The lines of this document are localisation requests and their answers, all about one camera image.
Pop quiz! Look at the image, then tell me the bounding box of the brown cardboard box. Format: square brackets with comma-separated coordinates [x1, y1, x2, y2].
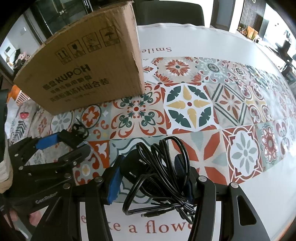
[15, 1, 144, 115]

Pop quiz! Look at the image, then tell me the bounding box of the black power adapter with cable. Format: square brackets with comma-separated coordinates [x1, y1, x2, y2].
[120, 136, 196, 224]

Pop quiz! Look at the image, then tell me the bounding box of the folded floral cloth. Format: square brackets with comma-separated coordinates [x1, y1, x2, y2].
[9, 99, 39, 145]

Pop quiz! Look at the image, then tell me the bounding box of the person's left hand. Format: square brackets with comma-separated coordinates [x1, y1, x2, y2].
[4, 207, 42, 227]

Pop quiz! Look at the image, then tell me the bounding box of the patterned tile table runner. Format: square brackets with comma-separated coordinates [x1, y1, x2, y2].
[28, 57, 295, 184]

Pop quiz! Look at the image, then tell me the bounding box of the dark chair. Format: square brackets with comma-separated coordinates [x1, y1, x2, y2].
[132, 1, 205, 26]

